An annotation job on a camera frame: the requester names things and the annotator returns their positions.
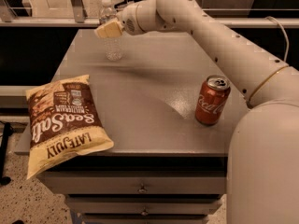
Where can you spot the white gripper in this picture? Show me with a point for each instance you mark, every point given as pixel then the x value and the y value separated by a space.
pixel 127 20

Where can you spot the clear plastic water bottle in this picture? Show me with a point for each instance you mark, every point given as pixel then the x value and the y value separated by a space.
pixel 112 45

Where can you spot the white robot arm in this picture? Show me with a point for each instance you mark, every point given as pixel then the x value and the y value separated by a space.
pixel 263 159

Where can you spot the grey drawer cabinet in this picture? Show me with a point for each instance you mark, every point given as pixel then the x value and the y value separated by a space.
pixel 146 102

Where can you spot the metal railing with glass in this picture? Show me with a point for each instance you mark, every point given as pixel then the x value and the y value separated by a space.
pixel 229 12

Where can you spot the Late July chips bag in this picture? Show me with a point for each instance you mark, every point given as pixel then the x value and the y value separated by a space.
pixel 64 124

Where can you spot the red Coca-Cola can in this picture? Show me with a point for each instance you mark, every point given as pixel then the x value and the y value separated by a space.
pixel 212 99

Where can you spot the black stand on floor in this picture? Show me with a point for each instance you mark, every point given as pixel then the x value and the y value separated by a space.
pixel 7 132

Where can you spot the top grey drawer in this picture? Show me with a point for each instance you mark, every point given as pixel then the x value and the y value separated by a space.
pixel 113 182

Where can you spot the grey drawer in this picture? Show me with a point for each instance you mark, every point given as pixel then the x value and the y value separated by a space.
pixel 142 205
pixel 113 182

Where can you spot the middle grey drawer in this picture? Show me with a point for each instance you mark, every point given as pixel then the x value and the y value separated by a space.
pixel 142 205

